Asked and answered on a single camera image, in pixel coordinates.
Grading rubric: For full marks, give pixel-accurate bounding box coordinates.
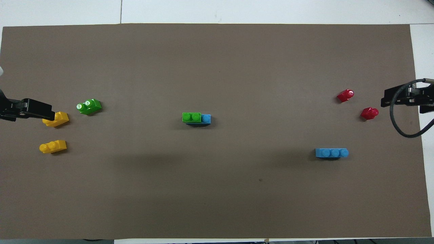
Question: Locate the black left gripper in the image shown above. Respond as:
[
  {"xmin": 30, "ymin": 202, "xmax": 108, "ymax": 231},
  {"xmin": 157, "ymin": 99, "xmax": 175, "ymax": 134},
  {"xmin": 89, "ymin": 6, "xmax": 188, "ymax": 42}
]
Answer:
[{"xmin": 0, "ymin": 89, "xmax": 55, "ymax": 122}]

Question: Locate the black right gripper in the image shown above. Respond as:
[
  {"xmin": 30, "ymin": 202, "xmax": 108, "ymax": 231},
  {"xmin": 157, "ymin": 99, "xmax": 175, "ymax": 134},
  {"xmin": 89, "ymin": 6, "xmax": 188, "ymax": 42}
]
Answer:
[{"xmin": 380, "ymin": 84, "xmax": 434, "ymax": 114}]

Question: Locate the blue three-stud block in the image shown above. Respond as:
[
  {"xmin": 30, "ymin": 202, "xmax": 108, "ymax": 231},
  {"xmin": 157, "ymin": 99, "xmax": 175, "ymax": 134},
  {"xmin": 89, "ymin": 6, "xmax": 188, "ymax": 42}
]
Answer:
[
  {"xmin": 315, "ymin": 148, "xmax": 349, "ymax": 159},
  {"xmin": 186, "ymin": 114, "xmax": 211, "ymax": 126}
]

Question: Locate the yellow two-stud block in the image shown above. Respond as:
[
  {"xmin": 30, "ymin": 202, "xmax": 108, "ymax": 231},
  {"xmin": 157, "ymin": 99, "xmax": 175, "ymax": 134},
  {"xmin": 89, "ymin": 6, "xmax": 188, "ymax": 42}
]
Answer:
[
  {"xmin": 42, "ymin": 111, "xmax": 70, "ymax": 128},
  {"xmin": 39, "ymin": 140, "xmax": 67, "ymax": 154}
]

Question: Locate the red single-stud block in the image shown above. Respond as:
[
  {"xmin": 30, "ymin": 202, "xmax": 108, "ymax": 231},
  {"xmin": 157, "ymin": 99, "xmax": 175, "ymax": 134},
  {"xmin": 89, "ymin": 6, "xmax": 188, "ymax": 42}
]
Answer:
[
  {"xmin": 360, "ymin": 107, "xmax": 379, "ymax": 121},
  {"xmin": 337, "ymin": 89, "xmax": 355, "ymax": 103}
]

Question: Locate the green block with white stickers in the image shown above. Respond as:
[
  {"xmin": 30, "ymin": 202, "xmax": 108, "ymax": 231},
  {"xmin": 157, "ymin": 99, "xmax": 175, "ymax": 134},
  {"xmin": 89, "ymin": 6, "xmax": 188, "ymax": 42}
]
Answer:
[{"xmin": 77, "ymin": 99, "xmax": 102, "ymax": 116}]

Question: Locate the brown table mat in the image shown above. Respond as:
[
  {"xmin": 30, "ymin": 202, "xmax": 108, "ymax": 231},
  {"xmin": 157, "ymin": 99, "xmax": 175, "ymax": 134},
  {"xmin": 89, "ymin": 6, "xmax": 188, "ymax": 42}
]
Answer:
[{"xmin": 0, "ymin": 23, "xmax": 432, "ymax": 239}]

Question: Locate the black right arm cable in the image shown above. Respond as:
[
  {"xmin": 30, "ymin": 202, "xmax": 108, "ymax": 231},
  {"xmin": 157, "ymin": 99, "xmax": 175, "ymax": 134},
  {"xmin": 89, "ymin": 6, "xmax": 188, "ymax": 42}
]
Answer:
[{"xmin": 389, "ymin": 78, "xmax": 434, "ymax": 138}]

